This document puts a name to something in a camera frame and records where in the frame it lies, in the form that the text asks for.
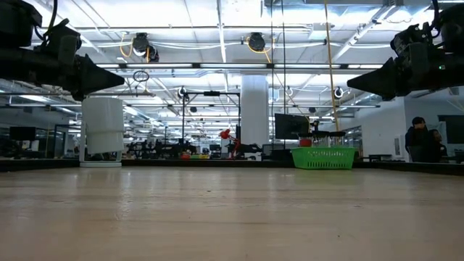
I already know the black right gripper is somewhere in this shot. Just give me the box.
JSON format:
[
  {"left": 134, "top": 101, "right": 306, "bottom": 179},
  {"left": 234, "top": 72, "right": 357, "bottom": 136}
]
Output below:
[{"left": 346, "top": 41, "right": 464, "bottom": 102}]

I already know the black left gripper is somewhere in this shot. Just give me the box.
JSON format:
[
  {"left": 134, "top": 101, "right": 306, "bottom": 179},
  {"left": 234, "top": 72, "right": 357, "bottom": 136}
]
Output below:
[{"left": 34, "top": 50, "right": 126, "bottom": 102}]

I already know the red sand hourglass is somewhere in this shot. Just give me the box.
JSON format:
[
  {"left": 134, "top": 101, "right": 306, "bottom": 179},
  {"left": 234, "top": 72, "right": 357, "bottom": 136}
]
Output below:
[{"left": 297, "top": 132, "right": 315, "bottom": 148}]

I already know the white cylindrical cup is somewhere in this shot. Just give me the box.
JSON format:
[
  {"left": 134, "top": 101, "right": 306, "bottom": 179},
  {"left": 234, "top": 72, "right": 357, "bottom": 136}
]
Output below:
[{"left": 79, "top": 95, "right": 125, "bottom": 168}]

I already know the person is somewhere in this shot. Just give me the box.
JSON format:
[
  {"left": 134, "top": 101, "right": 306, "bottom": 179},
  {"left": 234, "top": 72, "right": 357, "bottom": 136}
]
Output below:
[
  {"left": 427, "top": 128, "right": 449, "bottom": 163},
  {"left": 404, "top": 116, "right": 432, "bottom": 163}
]

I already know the black computer monitor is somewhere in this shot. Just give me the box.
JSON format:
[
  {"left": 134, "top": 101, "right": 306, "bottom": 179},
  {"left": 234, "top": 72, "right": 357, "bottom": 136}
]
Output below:
[
  {"left": 9, "top": 125, "right": 37, "bottom": 141},
  {"left": 274, "top": 112, "right": 311, "bottom": 141}
]

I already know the green plastic mesh basket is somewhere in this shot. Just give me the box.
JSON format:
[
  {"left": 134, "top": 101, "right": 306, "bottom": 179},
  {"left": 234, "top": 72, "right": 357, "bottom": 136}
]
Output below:
[{"left": 290, "top": 146, "right": 358, "bottom": 170}]

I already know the white building column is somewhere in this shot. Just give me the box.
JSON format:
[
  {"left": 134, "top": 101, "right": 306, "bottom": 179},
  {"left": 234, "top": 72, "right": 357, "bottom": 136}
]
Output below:
[{"left": 241, "top": 74, "right": 270, "bottom": 146}]

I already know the black hanging cable loop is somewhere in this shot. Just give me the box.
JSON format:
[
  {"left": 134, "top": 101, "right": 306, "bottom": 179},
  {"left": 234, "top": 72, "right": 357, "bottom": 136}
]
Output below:
[{"left": 132, "top": 70, "right": 151, "bottom": 83}]

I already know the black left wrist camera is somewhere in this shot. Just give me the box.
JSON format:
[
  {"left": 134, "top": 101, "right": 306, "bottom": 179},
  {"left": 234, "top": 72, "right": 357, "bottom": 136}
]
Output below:
[{"left": 45, "top": 17, "right": 83, "bottom": 65}]

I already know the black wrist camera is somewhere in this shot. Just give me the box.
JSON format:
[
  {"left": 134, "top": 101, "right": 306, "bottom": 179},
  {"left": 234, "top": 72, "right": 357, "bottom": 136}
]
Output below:
[
  {"left": 389, "top": 23, "right": 434, "bottom": 55},
  {"left": 45, "top": 17, "right": 83, "bottom": 65}
]

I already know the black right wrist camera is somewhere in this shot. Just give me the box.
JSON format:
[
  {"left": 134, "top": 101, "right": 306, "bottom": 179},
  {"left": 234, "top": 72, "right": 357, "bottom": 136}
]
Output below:
[{"left": 389, "top": 23, "right": 434, "bottom": 55}]

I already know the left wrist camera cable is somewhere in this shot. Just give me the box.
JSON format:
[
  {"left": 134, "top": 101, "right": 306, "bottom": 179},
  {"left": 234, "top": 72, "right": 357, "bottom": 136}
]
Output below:
[{"left": 34, "top": 0, "right": 59, "bottom": 41}]

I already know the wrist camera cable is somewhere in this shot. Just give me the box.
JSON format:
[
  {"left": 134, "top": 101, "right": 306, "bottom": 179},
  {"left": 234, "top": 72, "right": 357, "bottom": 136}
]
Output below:
[
  {"left": 34, "top": 0, "right": 59, "bottom": 41},
  {"left": 429, "top": 0, "right": 445, "bottom": 37}
]

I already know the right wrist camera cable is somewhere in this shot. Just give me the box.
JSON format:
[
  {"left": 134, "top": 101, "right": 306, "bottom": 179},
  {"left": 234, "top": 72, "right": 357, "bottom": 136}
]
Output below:
[{"left": 429, "top": 0, "right": 445, "bottom": 37}]

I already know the black wall screen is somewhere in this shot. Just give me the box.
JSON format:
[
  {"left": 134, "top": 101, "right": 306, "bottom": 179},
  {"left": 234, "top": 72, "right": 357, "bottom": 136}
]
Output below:
[{"left": 437, "top": 114, "right": 464, "bottom": 145}]

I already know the black gantry frame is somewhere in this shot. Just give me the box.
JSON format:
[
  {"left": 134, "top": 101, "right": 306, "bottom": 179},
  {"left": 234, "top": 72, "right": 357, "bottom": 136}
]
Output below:
[{"left": 181, "top": 89, "right": 242, "bottom": 160}]

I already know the black aluminium table frame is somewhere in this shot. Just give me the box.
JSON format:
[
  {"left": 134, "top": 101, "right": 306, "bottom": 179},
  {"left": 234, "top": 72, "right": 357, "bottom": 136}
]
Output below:
[{"left": 0, "top": 156, "right": 464, "bottom": 177}]

